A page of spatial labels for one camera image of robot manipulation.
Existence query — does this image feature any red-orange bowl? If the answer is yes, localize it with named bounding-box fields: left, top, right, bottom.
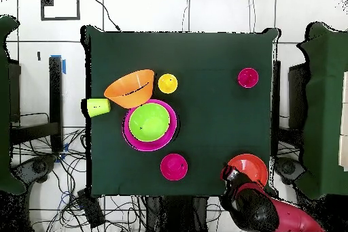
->
left=226, top=153, right=269, bottom=188

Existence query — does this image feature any large pink bowl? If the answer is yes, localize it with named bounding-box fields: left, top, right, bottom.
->
left=122, top=99, right=178, bottom=152

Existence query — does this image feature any lime green bowl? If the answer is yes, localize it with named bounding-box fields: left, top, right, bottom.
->
left=128, top=103, right=171, bottom=142

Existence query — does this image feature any large orange bowl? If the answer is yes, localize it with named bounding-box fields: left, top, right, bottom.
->
left=103, top=69, right=156, bottom=110

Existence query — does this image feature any small red-pink bowl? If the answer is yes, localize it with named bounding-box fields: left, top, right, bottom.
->
left=160, top=153, right=189, bottom=182

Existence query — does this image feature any black chair base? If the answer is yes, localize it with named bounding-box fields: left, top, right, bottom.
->
left=274, top=156, right=307, bottom=186
left=12, top=154, right=58, bottom=189

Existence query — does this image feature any red-pink cup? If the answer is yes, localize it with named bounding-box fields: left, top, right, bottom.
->
left=237, top=67, right=260, bottom=89

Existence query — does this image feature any yellow cup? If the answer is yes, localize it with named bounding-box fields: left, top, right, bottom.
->
left=157, top=73, right=179, bottom=95

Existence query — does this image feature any dark green tablecloth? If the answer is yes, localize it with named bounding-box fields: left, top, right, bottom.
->
left=80, top=24, right=281, bottom=198

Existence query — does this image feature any green cloth side table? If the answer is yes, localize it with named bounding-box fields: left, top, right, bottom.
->
left=0, top=15, right=26, bottom=196
left=297, top=22, right=348, bottom=200

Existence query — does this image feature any black floor box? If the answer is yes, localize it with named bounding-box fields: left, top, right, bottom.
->
left=76, top=188, right=106, bottom=229

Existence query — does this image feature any lime green cup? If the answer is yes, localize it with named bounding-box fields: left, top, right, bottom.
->
left=86, top=97, right=111, bottom=118

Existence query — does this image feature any blue tape strip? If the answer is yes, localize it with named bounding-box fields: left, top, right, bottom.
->
left=50, top=54, right=67, bottom=75

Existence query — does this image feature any black metal frame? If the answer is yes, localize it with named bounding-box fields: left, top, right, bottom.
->
left=272, top=60, right=309, bottom=159
left=10, top=54, right=65, bottom=154

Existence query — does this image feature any tangle of cables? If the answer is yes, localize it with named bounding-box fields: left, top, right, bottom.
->
left=12, top=112, right=147, bottom=232

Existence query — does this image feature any thin grey cable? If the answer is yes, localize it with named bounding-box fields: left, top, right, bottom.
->
left=247, top=0, right=256, bottom=33

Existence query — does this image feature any black cable with plug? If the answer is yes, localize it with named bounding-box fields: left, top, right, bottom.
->
left=90, top=0, right=122, bottom=32

